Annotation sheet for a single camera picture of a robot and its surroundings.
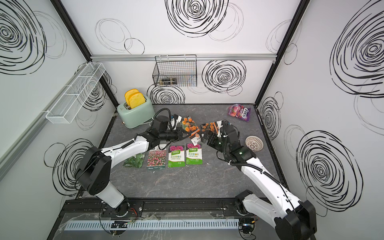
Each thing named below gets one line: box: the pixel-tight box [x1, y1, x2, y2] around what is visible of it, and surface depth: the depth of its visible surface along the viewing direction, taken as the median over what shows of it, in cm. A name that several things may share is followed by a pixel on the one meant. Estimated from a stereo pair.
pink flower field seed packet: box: [147, 150, 166, 171], surface depth 91 cm
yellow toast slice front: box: [129, 92, 146, 109], surface depth 98 cm
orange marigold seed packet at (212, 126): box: [200, 121, 219, 135], surface depth 109 cm
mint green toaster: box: [117, 88, 156, 129], surface depth 99 cm
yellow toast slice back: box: [124, 88, 139, 106], surface depth 98 cm
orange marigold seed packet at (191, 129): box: [181, 116, 201, 146], surface depth 85 cm
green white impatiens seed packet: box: [168, 145, 186, 168], surface depth 93 cm
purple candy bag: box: [227, 104, 251, 122], surface depth 114 cm
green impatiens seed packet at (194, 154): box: [185, 143, 203, 165], surface depth 94 cm
